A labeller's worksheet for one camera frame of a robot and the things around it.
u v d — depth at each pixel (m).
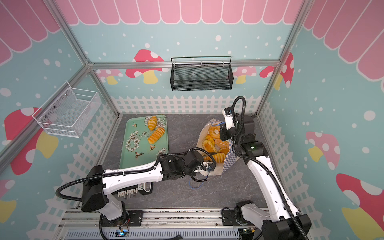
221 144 0.97
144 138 1.06
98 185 0.42
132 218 0.74
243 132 0.52
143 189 0.83
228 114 0.60
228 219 0.74
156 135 1.03
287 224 0.36
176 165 0.55
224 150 0.94
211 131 1.01
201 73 0.94
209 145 0.94
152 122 1.09
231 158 0.74
